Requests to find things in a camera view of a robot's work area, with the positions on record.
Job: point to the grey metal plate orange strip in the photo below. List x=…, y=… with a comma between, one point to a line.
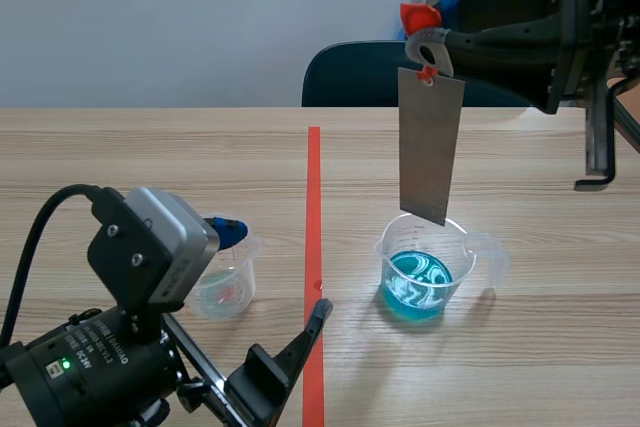
x=430, y=147

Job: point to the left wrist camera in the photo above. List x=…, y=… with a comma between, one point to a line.
x=175, y=232

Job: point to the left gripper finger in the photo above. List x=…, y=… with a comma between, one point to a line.
x=280, y=377
x=230, y=231

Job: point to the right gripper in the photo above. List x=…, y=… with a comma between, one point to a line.
x=580, y=47

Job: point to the clear beaker with blue liquid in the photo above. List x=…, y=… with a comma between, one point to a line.
x=415, y=297

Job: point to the empty clear plastic beaker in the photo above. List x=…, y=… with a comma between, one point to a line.
x=230, y=292

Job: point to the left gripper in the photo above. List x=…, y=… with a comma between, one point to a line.
x=105, y=377

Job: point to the dark blue chair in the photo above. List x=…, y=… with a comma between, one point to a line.
x=350, y=77

